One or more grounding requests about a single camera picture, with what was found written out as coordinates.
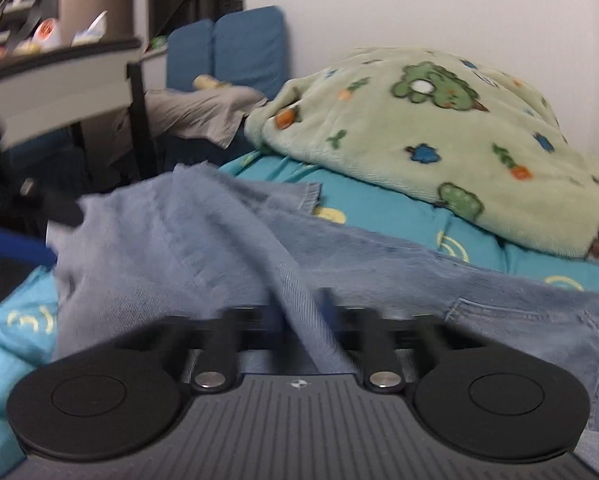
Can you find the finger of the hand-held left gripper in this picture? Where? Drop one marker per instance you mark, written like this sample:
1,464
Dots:
59,207
21,247

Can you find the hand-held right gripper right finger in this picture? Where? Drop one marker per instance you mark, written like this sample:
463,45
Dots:
329,312

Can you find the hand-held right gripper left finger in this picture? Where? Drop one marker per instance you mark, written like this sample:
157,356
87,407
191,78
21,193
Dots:
252,322

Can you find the blue denim jeans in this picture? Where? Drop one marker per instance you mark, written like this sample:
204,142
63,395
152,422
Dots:
179,260

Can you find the grey white desk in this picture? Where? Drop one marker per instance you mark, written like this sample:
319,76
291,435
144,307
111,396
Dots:
54,85

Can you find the beige cloth garment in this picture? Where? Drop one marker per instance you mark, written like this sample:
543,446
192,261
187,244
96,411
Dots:
142,120

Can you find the teal smiley print bed sheet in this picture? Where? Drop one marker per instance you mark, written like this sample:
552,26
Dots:
394,210

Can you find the white orange-topped cup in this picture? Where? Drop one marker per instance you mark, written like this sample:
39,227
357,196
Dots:
46,30

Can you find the white tub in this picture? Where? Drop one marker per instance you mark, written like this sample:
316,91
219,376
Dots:
90,30

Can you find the grey crumpled cloth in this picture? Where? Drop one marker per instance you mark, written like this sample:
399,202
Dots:
199,110

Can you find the small blue cushion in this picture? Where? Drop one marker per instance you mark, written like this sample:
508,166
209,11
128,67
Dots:
189,55

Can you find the green printed fleece blanket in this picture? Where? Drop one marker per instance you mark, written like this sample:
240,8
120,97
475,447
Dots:
429,135

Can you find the large blue cushion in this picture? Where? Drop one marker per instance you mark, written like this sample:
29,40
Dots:
249,50

